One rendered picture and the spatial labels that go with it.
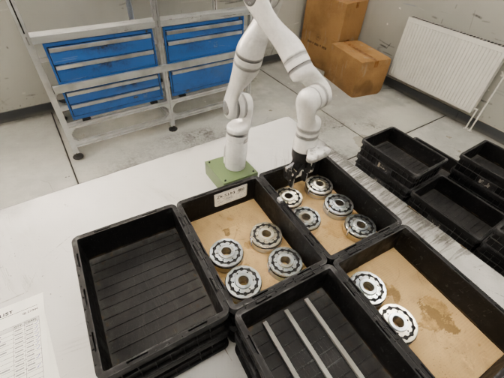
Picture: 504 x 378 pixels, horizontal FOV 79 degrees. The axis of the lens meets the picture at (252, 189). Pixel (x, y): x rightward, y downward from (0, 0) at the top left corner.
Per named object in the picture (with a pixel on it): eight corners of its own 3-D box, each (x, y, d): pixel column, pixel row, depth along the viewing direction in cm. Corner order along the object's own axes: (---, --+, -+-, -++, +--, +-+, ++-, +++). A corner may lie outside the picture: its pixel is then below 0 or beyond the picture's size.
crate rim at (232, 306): (175, 207, 98) (174, 202, 97) (256, 179, 110) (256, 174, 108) (232, 316, 74) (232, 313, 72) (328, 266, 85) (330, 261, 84)
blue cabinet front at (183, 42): (172, 96, 269) (161, 26, 230) (241, 79, 299) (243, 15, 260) (173, 97, 267) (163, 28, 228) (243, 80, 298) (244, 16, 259)
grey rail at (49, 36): (24, 40, 195) (20, 33, 192) (247, 11, 267) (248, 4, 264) (25, 46, 190) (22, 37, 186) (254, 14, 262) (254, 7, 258)
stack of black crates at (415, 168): (342, 191, 218) (361, 139, 187) (370, 177, 231) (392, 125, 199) (388, 229, 195) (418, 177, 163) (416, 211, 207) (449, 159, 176)
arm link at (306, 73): (340, 98, 86) (318, 52, 84) (321, 108, 81) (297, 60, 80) (322, 108, 92) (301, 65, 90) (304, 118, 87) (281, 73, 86)
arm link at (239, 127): (246, 88, 120) (243, 127, 131) (223, 90, 116) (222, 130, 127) (257, 98, 114) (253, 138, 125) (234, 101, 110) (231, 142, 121)
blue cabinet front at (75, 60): (73, 119, 235) (41, 43, 196) (163, 97, 265) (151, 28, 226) (73, 121, 233) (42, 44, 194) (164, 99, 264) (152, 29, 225)
